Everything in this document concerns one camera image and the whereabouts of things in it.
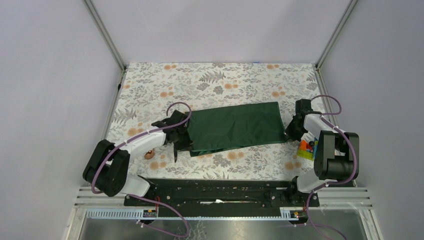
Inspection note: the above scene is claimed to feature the black table knife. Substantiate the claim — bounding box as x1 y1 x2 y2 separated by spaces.
173 147 178 163

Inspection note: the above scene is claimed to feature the floral patterned table mat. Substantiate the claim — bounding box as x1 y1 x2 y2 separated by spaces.
107 63 325 180

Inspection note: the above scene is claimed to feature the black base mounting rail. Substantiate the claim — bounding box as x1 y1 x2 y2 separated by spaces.
124 178 320 219

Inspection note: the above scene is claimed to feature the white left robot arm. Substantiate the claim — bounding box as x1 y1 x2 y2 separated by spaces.
82 110 192 206

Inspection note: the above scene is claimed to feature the copper spoon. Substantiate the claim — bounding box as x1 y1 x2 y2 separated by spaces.
144 149 155 160

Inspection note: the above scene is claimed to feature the dark green cloth napkin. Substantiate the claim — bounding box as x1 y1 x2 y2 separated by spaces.
188 102 287 157

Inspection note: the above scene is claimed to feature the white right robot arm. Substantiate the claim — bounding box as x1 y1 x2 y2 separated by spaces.
284 99 359 206

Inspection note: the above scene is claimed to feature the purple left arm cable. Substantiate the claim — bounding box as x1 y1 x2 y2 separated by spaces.
91 101 193 239

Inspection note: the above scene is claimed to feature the colourful toy block stack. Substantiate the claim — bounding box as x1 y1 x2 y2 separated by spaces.
297 139 318 161

